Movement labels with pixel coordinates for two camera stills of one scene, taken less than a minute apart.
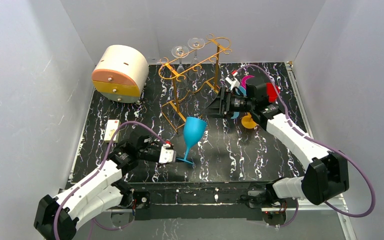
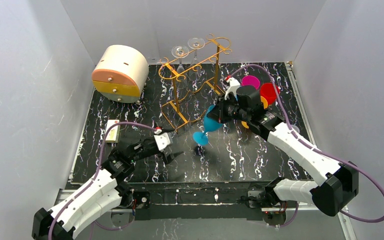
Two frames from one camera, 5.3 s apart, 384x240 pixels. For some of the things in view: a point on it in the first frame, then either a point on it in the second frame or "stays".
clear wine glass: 180,51 stays
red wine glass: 271,92 stays
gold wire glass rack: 190,74 stays
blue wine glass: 193,129 to 201,138
